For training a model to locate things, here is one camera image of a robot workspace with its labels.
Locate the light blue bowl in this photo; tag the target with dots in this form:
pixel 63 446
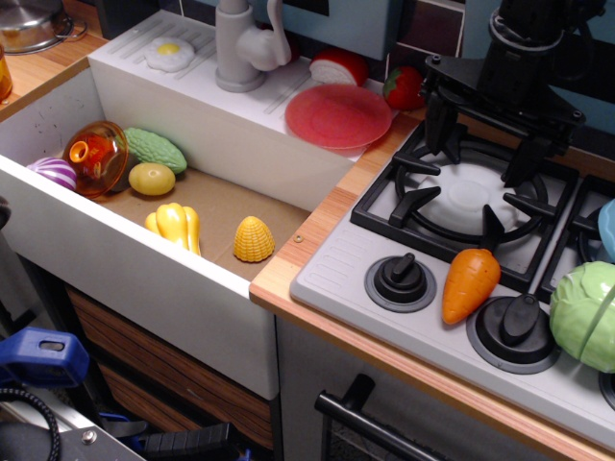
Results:
pixel 606 225

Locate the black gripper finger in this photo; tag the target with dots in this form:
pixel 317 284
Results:
pixel 441 133
pixel 527 159

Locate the black right stove knob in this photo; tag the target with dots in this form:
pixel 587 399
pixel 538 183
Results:
pixel 513 334

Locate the yellow toy bell pepper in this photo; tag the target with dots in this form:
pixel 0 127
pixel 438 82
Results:
pixel 178 224

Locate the red toy strawberry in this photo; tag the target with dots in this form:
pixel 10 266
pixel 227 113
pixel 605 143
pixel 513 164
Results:
pixel 402 88

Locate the purple striped toy onion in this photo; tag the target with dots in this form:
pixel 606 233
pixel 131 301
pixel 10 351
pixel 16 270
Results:
pixel 56 170

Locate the black stove knob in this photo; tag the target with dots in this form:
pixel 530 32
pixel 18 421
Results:
pixel 400 284
pixel 513 334

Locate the black left stove knob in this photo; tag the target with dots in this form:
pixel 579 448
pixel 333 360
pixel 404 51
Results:
pixel 400 284

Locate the orange toy carrot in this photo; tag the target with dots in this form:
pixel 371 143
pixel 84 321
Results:
pixel 472 277

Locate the blue clamp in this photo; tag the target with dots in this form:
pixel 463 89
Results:
pixel 43 358

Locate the red white toy bread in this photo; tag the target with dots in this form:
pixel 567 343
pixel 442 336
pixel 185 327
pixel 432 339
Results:
pixel 339 66

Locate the white toy sink basin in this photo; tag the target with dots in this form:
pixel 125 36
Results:
pixel 242 161

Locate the toy fried egg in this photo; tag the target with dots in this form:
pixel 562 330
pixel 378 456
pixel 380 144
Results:
pixel 169 54

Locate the yellow toy corn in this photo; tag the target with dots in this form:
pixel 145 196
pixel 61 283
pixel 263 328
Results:
pixel 253 241

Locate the green toy cabbage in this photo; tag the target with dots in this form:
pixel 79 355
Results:
pixel 582 315

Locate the pink round plate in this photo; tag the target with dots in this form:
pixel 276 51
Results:
pixel 338 117

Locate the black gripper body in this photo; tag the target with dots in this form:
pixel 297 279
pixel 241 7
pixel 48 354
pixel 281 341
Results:
pixel 539 113

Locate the steel pot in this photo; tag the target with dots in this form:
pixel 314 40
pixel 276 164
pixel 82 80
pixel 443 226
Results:
pixel 31 26

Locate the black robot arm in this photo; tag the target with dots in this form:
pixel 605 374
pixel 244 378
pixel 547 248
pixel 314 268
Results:
pixel 533 44

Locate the grey toy stove top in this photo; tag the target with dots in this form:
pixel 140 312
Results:
pixel 569 394

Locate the grey toy faucet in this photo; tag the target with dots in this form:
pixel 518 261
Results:
pixel 244 52

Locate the green toy bitter gourd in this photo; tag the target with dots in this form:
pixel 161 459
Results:
pixel 150 147

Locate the orange transparent cup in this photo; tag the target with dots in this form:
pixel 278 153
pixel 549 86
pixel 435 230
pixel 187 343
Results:
pixel 5 76

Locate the black burner grate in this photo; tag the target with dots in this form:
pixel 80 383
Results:
pixel 579 241
pixel 440 204

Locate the black oven door handle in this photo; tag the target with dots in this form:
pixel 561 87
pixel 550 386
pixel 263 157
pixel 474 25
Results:
pixel 349 433

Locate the yellow toy potato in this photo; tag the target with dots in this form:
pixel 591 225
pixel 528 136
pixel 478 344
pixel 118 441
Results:
pixel 152 179

